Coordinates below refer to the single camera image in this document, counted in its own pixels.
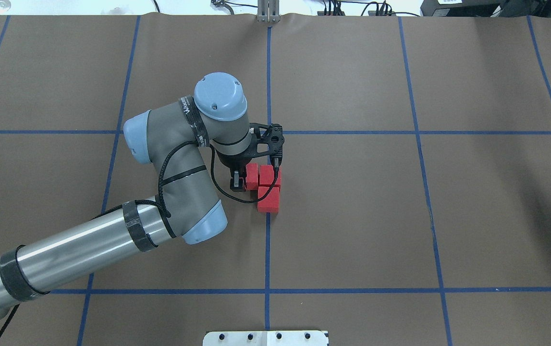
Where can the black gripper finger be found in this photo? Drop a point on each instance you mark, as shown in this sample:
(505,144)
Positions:
(238,180)

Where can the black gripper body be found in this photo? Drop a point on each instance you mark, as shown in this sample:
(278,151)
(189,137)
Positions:
(238,164)

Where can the red cube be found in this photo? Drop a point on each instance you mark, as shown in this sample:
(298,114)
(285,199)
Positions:
(266,174)
(271,203)
(252,177)

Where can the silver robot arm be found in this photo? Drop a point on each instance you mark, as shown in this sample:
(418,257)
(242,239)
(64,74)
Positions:
(188,202)

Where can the black box with label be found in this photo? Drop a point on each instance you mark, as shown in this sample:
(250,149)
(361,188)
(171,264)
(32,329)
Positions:
(462,8)

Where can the aluminium frame post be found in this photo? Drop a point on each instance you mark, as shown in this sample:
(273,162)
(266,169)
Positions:
(268,11)

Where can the white pedestal column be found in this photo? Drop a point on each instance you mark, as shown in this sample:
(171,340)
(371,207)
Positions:
(267,338)

